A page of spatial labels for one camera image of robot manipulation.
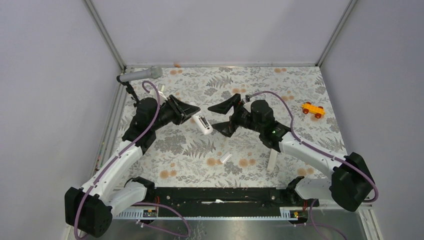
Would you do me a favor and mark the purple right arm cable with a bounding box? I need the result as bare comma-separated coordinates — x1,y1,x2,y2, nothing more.
246,91,380,240

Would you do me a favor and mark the white battery cover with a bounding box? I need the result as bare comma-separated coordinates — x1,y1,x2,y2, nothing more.
220,152,232,164

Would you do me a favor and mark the yellow toy car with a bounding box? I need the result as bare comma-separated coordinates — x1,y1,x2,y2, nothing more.
301,102,326,119

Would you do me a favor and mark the floral patterned table mat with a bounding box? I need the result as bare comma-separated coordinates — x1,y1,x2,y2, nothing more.
117,66,347,188

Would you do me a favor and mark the long white rectangular remote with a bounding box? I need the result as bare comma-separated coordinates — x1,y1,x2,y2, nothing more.
266,149,278,172

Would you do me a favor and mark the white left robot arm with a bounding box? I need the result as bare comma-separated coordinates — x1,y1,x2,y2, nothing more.
64,95,201,238

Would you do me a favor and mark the white air conditioner remote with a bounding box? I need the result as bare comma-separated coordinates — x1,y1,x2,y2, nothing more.
191,111,213,135

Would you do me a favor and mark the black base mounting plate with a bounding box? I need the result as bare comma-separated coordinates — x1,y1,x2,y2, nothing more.
143,187,320,210

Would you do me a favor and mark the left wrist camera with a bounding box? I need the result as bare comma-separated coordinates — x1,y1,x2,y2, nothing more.
157,83,166,101

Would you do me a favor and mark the slotted cable duct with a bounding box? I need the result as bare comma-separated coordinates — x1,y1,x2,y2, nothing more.
112,204,309,221

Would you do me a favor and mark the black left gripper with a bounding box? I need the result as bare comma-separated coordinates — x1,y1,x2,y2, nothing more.
151,94,201,131

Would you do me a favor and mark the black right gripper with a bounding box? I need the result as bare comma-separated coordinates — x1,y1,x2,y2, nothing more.
207,93,263,138

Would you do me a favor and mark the grey microphone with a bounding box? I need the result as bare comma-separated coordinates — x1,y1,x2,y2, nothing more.
116,66,163,83

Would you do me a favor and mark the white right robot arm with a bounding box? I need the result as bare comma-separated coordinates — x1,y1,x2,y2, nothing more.
208,93,378,212

